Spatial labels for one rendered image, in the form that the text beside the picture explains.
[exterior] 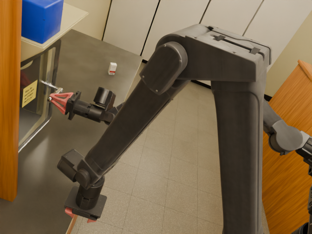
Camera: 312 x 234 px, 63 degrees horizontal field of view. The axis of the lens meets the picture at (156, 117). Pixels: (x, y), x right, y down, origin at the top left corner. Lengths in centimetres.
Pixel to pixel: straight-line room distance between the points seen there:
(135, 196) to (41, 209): 135
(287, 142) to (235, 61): 60
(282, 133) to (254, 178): 50
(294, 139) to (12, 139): 81
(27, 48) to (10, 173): 40
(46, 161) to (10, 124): 42
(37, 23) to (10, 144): 34
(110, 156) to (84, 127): 78
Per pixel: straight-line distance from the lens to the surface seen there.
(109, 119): 92
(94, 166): 58
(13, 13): 59
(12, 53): 62
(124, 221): 214
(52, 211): 103
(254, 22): 388
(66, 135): 125
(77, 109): 97
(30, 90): 96
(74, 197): 76
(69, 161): 68
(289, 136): 88
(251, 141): 35
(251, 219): 44
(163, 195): 238
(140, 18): 386
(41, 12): 66
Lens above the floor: 184
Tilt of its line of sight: 36 degrees down
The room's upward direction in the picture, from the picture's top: 25 degrees clockwise
